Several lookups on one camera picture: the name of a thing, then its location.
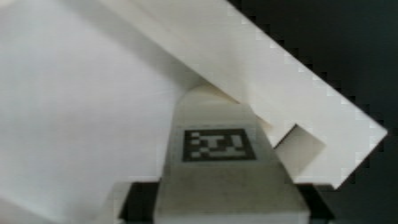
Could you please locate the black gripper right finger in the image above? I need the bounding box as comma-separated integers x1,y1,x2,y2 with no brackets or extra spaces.
297,183,335,224

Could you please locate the white table leg with tag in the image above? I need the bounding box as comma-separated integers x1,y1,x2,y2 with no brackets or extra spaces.
153,85,312,224

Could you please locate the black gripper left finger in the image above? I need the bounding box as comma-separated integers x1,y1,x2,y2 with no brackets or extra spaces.
120,182,160,224

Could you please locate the white square tabletop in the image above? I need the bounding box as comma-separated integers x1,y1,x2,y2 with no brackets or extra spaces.
0,0,388,224

